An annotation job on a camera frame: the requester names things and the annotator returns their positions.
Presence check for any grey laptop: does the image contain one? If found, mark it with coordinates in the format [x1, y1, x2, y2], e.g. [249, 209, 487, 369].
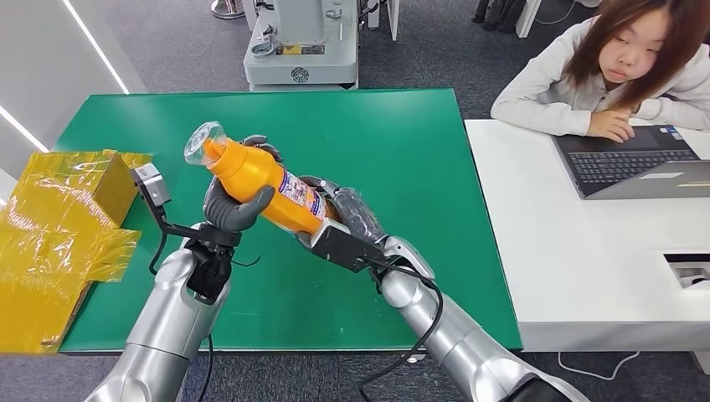
[551, 124, 710, 201]

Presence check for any white desk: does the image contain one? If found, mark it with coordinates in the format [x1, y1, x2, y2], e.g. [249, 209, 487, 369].
[464, 117, 710, 353]

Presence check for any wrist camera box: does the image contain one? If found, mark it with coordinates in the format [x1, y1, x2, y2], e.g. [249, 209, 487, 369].
[309, 218, 390, 274]
[130, 162, 172, 209]

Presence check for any yellow film wrapped cardboard box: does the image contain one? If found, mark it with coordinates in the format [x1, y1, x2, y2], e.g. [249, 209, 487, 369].
[0, 147, 154, 354]

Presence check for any white machine base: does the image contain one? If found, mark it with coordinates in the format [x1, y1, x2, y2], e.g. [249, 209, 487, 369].
[243, 0, 361, 92]

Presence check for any orange plastic bottle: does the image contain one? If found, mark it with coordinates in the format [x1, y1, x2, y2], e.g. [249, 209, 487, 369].
[183, 121, 329, 238]

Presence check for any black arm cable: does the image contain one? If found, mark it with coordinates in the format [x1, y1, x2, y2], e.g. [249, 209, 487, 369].
[357, 258, 445, 402]
[147, 228, 216, 402]

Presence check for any person's hand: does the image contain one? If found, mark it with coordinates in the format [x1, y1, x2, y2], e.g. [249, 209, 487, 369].
[586, 108, 637, 145]

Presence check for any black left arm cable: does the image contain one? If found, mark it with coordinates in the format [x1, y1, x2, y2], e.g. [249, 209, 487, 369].
[147, 228, 216, 402]

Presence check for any person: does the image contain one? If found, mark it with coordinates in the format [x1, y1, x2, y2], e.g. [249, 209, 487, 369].
[490, 0, 710, 145]

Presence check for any white furniture panel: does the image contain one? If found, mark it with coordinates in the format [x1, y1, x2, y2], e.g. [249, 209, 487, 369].
[514, 0, 543, 40]

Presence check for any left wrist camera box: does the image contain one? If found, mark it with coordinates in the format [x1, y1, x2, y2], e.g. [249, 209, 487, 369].
[130, 162, 172, 209]

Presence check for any white floor cable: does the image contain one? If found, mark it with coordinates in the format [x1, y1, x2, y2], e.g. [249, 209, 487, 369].
[557, 351, 642, 384]

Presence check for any chrome round stand base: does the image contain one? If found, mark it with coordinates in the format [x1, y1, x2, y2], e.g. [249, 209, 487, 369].
[210, 0, 247, 21]

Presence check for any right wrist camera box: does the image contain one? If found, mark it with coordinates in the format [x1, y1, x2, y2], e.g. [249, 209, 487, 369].
[309, 218, 390, 274]

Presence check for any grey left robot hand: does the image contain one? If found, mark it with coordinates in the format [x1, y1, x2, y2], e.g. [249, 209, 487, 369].
[202, 134, 285, 234]

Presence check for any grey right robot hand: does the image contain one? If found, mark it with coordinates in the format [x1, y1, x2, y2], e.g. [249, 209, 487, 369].
[296, 175, 388, 249]

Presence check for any white furniture leg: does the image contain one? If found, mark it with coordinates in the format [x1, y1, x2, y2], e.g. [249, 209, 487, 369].
[385, 0, 402, 43]

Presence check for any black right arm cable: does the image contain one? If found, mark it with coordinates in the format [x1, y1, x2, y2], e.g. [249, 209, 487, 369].
[357, 258, 445, 402]

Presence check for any green table mat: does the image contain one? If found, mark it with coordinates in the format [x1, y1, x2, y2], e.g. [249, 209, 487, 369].
[54, 88, 523, 353]

